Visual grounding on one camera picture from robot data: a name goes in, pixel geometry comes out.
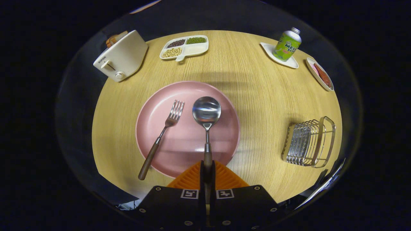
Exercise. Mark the toasted bread slice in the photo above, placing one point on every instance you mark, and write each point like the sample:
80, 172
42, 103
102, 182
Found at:
121, 34
111, 40

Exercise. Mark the white square coaster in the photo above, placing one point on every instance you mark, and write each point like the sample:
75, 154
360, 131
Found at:
289, 62

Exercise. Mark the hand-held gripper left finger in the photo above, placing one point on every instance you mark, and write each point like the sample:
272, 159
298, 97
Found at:
202, 179

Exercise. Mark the oval plate with meat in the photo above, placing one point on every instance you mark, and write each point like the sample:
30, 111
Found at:
322, 75

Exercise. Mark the white toaster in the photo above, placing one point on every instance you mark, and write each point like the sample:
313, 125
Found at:
123, 57

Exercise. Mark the white flat screen device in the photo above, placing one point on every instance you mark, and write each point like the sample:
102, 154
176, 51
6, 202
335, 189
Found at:
321, 188

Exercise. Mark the pink round plate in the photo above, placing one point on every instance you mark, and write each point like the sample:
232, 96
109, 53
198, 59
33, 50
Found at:
189, 144

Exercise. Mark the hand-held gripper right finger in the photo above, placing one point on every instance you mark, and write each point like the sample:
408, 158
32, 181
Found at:
213, 179

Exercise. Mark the white divided bean dish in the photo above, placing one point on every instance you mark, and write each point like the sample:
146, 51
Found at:
196, 49

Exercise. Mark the green soda bottle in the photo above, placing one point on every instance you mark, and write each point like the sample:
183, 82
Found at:
286, 45

